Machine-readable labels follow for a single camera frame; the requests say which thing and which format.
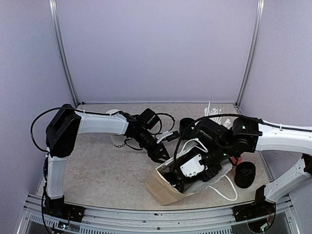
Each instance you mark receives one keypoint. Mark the aluminium corner post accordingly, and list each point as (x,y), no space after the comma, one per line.
(62,53)
(252,52)

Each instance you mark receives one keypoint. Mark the right aluminium corner post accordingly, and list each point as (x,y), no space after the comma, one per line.
(252,52)

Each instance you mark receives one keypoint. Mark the aluminium front frame rail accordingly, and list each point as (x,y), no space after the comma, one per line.
(215,220)

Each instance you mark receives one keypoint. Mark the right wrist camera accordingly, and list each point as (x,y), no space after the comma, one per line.
(193,167)

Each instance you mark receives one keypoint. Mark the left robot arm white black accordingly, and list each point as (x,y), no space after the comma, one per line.
(99,174)

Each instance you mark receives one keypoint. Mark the stack of black cup sleeves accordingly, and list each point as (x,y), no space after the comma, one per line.
(186,126)

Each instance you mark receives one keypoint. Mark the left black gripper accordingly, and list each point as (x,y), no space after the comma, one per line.
(156,156)

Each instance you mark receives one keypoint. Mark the black cup lid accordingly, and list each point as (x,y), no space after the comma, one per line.
(175,180)

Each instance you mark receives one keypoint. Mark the red white patterned bowl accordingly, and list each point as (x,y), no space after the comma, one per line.
(235,161)

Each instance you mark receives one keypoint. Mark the stack of white paper cups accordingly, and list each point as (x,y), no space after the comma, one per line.
(117,128)

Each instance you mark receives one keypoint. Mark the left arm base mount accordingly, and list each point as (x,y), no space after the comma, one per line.
(58,208)

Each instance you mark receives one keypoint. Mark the brown paper bag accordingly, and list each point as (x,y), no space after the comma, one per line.
(166,185)

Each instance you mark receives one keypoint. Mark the left aluminium corner post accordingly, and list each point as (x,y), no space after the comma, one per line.
(62,53)

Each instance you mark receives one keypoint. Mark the stack of black cup lids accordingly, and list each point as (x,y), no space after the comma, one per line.
(244,174)

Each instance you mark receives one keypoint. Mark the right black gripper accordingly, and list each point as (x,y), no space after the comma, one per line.
(204,175)

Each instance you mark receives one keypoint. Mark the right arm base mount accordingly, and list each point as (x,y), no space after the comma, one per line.
(258,208)

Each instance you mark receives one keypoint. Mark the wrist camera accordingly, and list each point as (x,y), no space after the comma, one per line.
(193,167)
(167,136)

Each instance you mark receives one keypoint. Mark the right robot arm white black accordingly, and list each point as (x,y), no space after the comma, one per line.
(248,135)

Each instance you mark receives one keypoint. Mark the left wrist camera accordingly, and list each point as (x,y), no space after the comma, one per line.
(167,136)

